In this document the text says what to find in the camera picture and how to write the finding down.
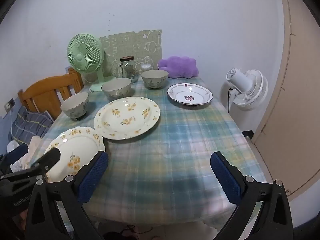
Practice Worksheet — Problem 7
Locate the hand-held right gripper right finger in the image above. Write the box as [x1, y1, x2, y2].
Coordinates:
[210, 151, 294, 240]

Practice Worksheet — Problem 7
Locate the glass jar with lid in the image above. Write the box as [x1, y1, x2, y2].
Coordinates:
[120, 56, 138, 83]

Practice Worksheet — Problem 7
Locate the white fan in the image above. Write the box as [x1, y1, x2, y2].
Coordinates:
[220, 67, 268, 113]

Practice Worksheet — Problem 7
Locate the clear plastic cup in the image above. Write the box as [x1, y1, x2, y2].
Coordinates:
[82, 72, 98, 83]

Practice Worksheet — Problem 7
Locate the scalloped yellow floral plate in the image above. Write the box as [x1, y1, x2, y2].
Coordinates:
[44, 127, 105, 183]

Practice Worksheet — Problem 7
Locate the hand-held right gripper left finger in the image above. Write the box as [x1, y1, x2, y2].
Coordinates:
[25, 151, 109, 240]

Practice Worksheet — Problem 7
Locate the purple plush pillow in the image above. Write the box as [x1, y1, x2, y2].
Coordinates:
[157, 56, 199, 78]

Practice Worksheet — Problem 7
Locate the wooden chair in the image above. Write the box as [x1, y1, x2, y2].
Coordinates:
[17, 67, 85, 120]

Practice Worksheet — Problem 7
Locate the wall socket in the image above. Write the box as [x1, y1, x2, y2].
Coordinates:
[4, 99, 16, 112]

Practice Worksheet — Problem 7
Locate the white cloth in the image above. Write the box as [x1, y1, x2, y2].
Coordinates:
[6, 136, 48, 172]

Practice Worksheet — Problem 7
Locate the black fan cable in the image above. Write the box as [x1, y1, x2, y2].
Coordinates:
[226, 87, 234, 113]

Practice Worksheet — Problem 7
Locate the green desk fan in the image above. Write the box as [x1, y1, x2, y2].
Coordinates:
[67, 32, 115, 92]

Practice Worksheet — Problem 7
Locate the large yellow floral plate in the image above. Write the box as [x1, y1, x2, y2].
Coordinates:
[93, 96, 161, 140]

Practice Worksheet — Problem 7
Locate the floral ceramic bowl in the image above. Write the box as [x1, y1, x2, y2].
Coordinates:
[60, 92, 90, 121]
[141, 69, 169, 90]
[101, 78, 132, 100]

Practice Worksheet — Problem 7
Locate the plaid tablecloth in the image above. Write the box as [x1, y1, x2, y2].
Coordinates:
[41, 76, 267, 227]

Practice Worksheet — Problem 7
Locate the blue plaid bedding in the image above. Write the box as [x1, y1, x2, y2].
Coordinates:
[10, 106, 53, 143]

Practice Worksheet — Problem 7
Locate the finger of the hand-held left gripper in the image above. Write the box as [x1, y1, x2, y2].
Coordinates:
[0, 143, 29, 174]
[0, 148, 62, 181]

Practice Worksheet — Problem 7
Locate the beige door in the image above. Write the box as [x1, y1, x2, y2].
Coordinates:
[251, 0, 320, 200]

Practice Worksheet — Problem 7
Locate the green printed mat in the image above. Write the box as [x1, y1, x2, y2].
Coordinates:
[98, 29, 163, 80]

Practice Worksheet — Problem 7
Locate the clear glass mug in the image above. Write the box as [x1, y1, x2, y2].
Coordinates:
[112, 62, 123, 78]

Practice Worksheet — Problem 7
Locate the white plate with red pattern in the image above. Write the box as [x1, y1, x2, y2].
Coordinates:
[167, 83, 214, 106]

